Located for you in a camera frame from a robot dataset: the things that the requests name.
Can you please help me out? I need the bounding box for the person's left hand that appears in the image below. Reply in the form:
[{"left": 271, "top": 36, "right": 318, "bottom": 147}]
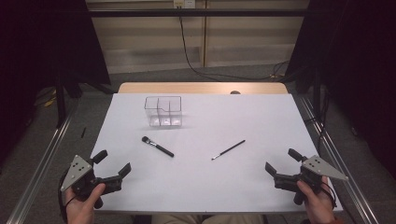
[{"left": 64, "top": 182, "right": 106, "bottom": 224}]

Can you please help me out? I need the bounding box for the person's right hand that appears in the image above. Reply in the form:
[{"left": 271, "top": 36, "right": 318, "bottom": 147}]
[{"left": 296, "top": 176, "right": 337, "bottom": 224}]

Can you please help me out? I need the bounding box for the thick black makeup brush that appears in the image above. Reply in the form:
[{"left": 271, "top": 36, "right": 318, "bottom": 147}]
[{"left": 141, "top": 135, "right": 176, "bottom": 159}]

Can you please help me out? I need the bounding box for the white power outlet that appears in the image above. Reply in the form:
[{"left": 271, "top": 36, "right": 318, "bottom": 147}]
[{"left": 173, "top": 0, "right": 196, "bottom": 9}]

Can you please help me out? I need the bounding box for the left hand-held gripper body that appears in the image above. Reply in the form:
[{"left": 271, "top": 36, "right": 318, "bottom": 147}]
[{"left": 60, "top": 154, "right": 123, "bottom": 210}]

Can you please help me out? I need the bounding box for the aluminium rail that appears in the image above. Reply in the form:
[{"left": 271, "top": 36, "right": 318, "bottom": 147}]
[
  {"left": 297, "top": 94, "right": 379, "bottom": 224},
  {"left": 6, "top": 102, "right": 78, "bottom": 224}
]

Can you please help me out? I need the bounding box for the thin black makeup brush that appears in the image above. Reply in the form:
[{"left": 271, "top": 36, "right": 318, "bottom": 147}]
[{"left": 211, "top": 139, "right": 247, "bottom": 161}]

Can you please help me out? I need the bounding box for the black stand post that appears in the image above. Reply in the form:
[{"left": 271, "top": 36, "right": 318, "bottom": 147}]
[
  {"left": 312, "top": 68, "right": 322, "bottom": 116},
  {"left": 54, "top": 71, "right": 68, "bottom": 129}
]

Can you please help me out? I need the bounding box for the white table mat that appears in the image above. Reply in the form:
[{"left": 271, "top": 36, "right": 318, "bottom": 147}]
[{"left": 68, "top": 92, "right": 344, "bottom": 215}]

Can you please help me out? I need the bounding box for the black curtain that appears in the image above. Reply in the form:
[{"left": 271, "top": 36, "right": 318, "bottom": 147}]
[
  {"left": 284, "top": 0, "right": 396, "bottom": 178},
  {"left": 0, "top": 0, "right": 111, "bottom": 169}
]

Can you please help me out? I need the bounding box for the right hand-held gripper cable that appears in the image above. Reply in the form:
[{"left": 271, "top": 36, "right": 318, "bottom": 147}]
[{"left": 320, "top": 181, "right": 338, "bottom": 209}]

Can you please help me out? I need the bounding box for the black wall cable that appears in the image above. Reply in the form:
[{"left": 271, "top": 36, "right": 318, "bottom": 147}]
[{"left": 177, "top": 7, "right": 290, "bottom": 82}]

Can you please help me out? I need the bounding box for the black horizontal bar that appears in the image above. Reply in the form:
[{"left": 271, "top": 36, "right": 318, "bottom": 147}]
[{"left": 88, "top": 8, "right": 312, "bottom": 18}]

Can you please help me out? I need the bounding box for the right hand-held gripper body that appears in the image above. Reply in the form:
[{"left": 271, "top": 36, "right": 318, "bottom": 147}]
[{"left": 274, "top": 154, "right": 349, "bottom": 206}]

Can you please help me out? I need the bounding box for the clear plastic organizer box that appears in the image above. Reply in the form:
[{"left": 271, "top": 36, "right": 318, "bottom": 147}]
[{"left": 144, "top": 95, "right": 183, "bottom": 128}]

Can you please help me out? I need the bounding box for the wooden table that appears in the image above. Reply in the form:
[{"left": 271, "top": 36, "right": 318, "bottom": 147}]
[{"left": 117, "top": 81, "right": 290, "bottom": 95}]

